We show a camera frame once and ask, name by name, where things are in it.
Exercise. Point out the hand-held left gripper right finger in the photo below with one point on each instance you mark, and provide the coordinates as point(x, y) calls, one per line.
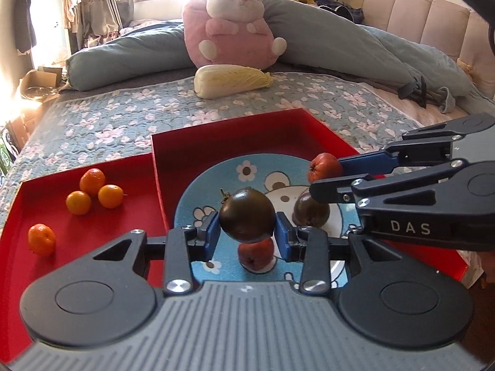
point(283, 239)

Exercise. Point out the cardboard box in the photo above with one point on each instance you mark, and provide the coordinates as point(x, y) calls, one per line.
point(38, 79)

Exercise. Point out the small red fruit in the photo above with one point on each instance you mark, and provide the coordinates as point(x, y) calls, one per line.
point(323, 167)
point(255, 256)

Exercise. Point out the small orange tangerine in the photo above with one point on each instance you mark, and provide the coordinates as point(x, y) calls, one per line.
point(78, 203)
point(110, 196)
point(92, 181)
point(41, 240)

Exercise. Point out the napa cabbage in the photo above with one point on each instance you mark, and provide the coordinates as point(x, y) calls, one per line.
point(228, 80)

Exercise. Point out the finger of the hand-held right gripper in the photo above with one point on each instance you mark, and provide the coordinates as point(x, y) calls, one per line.
point(363, 164)
point(332, 193)

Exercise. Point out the dark clothing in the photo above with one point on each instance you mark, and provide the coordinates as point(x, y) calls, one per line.
point(340, 11)

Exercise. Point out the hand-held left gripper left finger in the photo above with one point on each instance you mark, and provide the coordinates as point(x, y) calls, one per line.
point(210, 232)

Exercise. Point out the pink padded headboard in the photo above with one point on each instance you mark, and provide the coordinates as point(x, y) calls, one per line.
point(417, 13)

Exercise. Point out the dark purple tomato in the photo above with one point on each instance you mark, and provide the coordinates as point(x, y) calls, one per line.
point(246, 215)
point(311, 212)

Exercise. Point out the red tray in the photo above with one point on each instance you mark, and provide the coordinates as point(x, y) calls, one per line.
point(116, 226)
point(185, 154)

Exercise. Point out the floral quilted bedspread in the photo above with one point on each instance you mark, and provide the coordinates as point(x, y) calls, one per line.
point(116, 116)

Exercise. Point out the blue bear print plate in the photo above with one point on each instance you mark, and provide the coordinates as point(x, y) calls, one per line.
point(247, 171)

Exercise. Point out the pink plush toy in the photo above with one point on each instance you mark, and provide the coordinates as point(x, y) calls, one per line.
point(228, 34)

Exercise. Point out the grey-blue duvet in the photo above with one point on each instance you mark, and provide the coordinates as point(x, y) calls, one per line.
point(332, 42)

